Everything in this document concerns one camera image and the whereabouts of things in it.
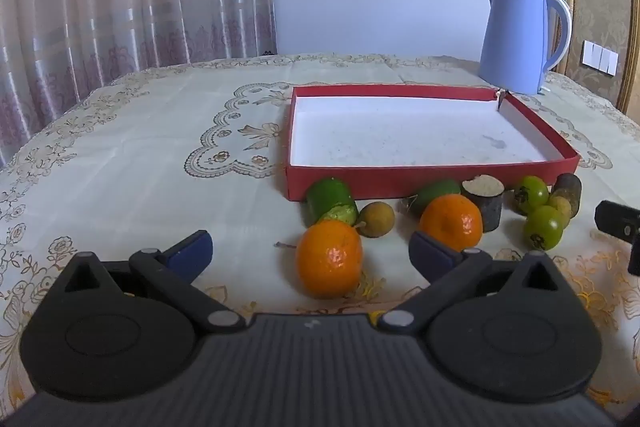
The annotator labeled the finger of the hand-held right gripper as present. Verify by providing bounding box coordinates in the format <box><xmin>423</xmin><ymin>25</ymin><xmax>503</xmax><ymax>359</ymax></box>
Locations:
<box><xmin>595</xmin><ymin>200</ymin><xmax>640</xmax><ymax>277</ymax></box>

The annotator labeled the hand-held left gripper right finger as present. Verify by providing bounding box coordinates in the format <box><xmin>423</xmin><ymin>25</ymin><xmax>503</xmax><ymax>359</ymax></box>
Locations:
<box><xmin>376</xmin><ymin>231</ymin><xmax>576</xmax><ymax>334</ymax></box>

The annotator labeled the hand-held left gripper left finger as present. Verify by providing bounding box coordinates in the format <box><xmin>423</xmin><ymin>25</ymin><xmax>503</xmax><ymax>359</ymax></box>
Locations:
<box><xmin>52</xmin><ymin>230</ymin><xmax>247</xmax><ymax>334</ymax></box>

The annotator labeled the orange mandarin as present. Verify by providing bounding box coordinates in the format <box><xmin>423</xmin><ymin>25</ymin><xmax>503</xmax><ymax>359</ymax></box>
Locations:
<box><xmin>295</xmin><ymin>222</ymin><xmax>364</xmax><ymax>299</ymax></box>
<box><xmin>419</xmin><ymin>193</ymin><xmax>484</xmax><ymax>253</ymax></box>

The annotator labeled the small dark sugarcane piece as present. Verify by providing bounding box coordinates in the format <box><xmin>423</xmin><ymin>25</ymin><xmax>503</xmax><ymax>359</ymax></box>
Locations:
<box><xmin>547</xmin><ymin>172</ymin><xmax>583</xmax><ymax>220</ymax></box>

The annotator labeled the brown longan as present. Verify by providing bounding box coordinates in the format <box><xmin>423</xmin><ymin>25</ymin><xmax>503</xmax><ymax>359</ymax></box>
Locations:
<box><xmin>356</xmin><ymin>201</ymin><xmax>396</xmax><ymax>239</ymax></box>

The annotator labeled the green jujube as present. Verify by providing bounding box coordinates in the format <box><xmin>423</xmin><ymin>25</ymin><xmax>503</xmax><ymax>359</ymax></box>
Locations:
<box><xmin>523</xmin><ymin>205</ymin><xmax>566</xmax><ymax>251</ymax></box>
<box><xmin>512</xmin><ymin>175</ymin><xmax>550</xmax><ymax>215</ymax></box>

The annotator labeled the red cardboard box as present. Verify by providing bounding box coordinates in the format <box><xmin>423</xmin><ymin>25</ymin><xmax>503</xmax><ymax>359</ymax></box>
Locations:
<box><xmin>284</xmin><ymin>83</ymin><xmax>582</xmax><ymax>202</ymax></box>

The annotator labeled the large dark sugarcane piece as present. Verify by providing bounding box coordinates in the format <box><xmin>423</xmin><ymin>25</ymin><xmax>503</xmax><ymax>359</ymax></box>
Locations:
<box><xmin>461</xmin><ymin>174</ymin><xmax>505</xmax><ymax>233</ymax></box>

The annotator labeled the light blue electric kettle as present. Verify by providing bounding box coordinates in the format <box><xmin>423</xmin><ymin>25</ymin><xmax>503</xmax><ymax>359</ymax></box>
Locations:
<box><xmin>477</xmin><ymin>0</ymin><xmax>572</xmax><ymax>96</ymax></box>

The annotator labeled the pink patterned curtain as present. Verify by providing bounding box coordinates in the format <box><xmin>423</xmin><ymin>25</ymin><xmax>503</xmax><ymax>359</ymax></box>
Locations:
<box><xmin>0</xmin><ymin>0</ymin><xmax>277</xmax><ymax>168</ymax></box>

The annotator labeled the white light switch panel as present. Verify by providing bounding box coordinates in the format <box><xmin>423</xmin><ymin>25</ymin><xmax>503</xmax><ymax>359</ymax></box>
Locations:
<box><xmin>581</xmin><ymin>39</ymin><xmax>619</xmax><ymax>75</ymax></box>

